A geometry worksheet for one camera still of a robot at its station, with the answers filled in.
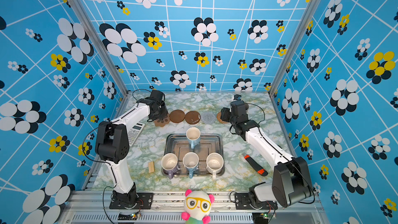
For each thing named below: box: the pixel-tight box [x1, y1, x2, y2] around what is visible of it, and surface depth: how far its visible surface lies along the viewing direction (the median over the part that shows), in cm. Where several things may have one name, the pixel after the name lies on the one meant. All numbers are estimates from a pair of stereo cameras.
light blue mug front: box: [182, 151, 200, 179], surface depth 80 cm
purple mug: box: [160, 152, 178, 180], surface depth 82 cm
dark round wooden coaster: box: [168, 109, 186, 123], surface depth 108 cm
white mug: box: [206, 152, 225, 180], surface depth 81 cm
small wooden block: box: [148, 160, 155, 174], surface depth 85 cm
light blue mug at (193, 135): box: [185, 126, 202, 150], surface depth 88 cm
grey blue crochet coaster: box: [201, 111, 217, 125], surface depth 107 cm
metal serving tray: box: [161, 133, 226, 177], surface depth 86 cm
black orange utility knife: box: [244, 154, 269, 177], surface depth 85 cm
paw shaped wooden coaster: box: [153, 113, 170, 128], surface depth 104 cm
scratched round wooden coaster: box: [185, 110, 202, 125], surface depth 107 cm
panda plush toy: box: [181, 189, 215, 224], surface depth 68 cm
